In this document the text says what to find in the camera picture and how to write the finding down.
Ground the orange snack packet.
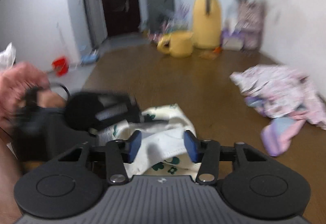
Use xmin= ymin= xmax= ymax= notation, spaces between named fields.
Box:
xmin=199 ymin=47 xmax=222 ymax=60

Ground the dark brown door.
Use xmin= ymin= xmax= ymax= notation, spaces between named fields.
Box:
xmin=102 ymin=0 xmax=141 ymax=37

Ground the yellow mug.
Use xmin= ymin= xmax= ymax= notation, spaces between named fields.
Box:
xmin=157 ymin=30 xmax=193 ymax=58

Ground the left hand pink sleeve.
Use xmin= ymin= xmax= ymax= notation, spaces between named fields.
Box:
xmin=1 ymin=62 xmax=66 ymax=130

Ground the yellow tall vase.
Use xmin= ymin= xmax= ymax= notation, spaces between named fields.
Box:
xmin=192 ymin=0 xmax=222 ymax=50

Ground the pink patterned storage box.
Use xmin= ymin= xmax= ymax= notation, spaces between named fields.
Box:
xmin=237 ymin=3 xmax=265 ymax=50

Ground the pink floral clothes pile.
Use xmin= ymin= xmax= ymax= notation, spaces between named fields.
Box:
xmin=230 ymin=64 xmax=325 ymax=157

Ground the cream teal flower garment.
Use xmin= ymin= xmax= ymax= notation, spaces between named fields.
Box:
xmin=97 ymin=104 xmax=200 ymax=179

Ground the red bucket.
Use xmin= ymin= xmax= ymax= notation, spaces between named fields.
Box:
xmin=51 ymin=56 xmax=69 ymax=77

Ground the purple tissue box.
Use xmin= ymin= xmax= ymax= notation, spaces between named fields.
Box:
xmin=221 ymin=29 xmax=244 ymax=51

